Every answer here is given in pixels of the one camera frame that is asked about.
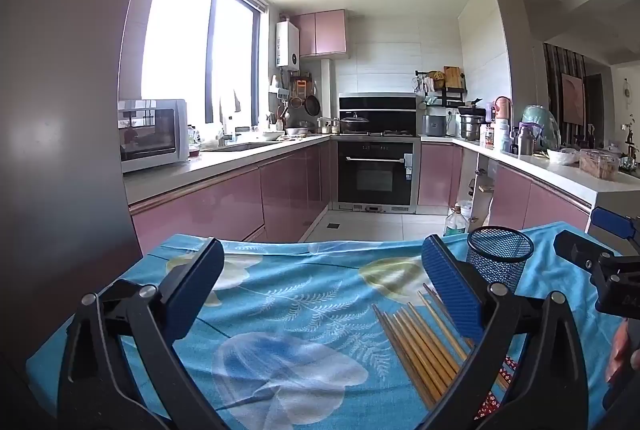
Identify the white bowl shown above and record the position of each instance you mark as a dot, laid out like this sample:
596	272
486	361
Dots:
562	157

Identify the cooking oil bottle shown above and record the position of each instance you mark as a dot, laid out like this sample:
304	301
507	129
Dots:
455	225

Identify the white gas water heater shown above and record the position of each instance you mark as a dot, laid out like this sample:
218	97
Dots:
287	45

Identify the framed wall painting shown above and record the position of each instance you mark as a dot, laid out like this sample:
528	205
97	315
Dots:
572	100

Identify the steel steamer pot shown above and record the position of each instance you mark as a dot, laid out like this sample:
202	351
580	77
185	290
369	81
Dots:
470	128

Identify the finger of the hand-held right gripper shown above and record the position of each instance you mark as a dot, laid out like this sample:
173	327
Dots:
575	247
617	225

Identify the pink wall cabinet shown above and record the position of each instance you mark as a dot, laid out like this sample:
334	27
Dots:
320	33

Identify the white microwave oven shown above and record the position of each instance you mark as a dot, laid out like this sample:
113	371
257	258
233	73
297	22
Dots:
150	135

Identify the clear food container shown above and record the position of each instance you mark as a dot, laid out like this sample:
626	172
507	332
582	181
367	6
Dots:
600	165

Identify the kitchen window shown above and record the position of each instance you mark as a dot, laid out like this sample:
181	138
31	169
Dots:
185	35

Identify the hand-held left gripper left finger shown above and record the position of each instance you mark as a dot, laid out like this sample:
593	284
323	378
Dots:
200	280

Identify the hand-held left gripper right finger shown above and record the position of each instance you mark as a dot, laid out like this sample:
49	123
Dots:
450	285

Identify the black lidded pot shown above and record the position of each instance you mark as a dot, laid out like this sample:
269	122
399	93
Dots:
354	125

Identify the grey metallic panel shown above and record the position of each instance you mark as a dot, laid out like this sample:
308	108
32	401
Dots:
60	135

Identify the teal plastic bag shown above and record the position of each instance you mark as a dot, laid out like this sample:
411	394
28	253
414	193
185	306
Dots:
542	123

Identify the wooden cutting board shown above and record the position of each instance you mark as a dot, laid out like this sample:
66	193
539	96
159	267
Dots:
452	78

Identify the white bottle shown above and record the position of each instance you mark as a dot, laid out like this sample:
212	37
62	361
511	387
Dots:
501	138

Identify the hanging black frying pan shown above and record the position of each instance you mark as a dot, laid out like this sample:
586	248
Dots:
312	105

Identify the black built-in oven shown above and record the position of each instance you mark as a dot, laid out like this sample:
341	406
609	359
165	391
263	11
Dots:
372	175

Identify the pink kettle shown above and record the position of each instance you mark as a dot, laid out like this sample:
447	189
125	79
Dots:
501	108

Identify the black range hood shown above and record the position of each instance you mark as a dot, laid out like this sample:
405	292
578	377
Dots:
377	105

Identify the black mesh utensil holder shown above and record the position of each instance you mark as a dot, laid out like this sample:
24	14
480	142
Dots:
500	255

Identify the black wall rack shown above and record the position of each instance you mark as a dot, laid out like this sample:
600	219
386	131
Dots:
445	90

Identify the person's right hand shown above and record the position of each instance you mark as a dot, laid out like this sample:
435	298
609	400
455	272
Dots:
620	350

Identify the blue floral tablecloth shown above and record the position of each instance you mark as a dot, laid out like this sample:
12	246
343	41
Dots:
300	270

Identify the bunch of wooden chopsticks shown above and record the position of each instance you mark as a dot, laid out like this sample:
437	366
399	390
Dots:
420	350

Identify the pink base cabinet run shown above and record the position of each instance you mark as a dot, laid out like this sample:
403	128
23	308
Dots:
225	200
510	195

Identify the sink faucet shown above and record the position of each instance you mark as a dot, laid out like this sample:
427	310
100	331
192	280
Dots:
223	138

